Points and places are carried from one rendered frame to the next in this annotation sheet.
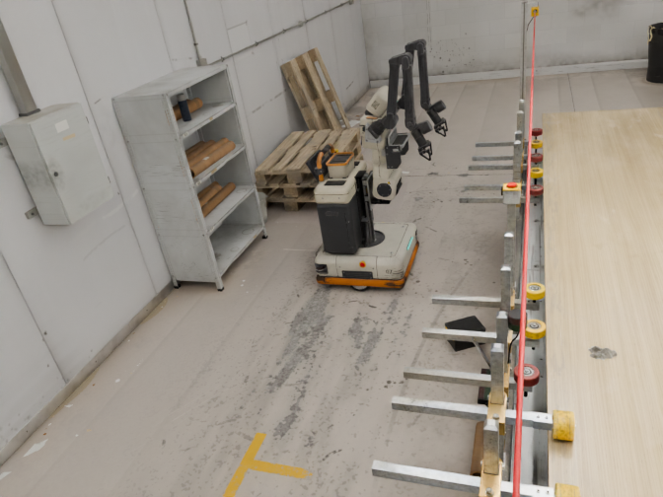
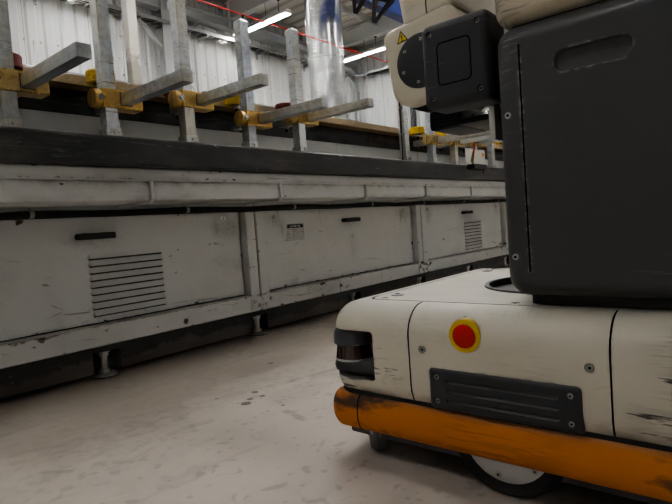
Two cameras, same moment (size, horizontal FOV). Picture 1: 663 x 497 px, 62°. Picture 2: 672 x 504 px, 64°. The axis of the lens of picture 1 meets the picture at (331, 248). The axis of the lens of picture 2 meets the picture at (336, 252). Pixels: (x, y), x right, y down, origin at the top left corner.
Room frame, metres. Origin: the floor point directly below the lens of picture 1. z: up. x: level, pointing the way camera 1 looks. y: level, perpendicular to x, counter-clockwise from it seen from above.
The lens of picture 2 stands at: (4.73, -0.37, 0.42)
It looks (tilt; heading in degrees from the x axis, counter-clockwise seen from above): 3 degrees down; 197
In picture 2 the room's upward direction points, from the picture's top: 4 degrees counter-clockwise
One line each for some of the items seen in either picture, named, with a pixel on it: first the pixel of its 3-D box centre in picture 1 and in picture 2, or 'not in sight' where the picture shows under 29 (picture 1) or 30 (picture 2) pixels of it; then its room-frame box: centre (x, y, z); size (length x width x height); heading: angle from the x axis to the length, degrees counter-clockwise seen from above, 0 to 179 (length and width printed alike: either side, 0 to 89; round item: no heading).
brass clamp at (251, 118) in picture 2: not in sight; (253, 119); (3.02, -1.17, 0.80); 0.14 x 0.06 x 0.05; 157
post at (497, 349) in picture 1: (497, 407); (489, 130); (1.19, -0.41, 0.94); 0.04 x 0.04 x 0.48; 67
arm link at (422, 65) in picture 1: (423, 75); not in sight; (3.67, -0.79, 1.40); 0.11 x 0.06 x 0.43; 158
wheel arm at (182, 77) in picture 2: (504, 158); (139, 95); (3.50, -1.27, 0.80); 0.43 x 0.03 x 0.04; 67
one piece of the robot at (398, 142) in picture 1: (395, 146); not in sight; (3.54, -0.54, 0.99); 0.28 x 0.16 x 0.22; 157
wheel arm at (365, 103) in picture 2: (498, 199); (323, 114); (2.81, -0.98, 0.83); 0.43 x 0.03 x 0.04; 67
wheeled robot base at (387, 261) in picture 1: (368, 252); (565, 346); (3.65, -0.27, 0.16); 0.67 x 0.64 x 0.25; 67
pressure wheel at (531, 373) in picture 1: (526, 383); not in sight; (1.36, -0.57, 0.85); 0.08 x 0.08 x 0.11
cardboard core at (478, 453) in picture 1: (481, 451); not in sight; (1.79, -0.54, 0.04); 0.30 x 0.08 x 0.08; 157
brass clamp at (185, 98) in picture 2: not in sight; (191, 101); (3.25, -1.27, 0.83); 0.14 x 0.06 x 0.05; 157
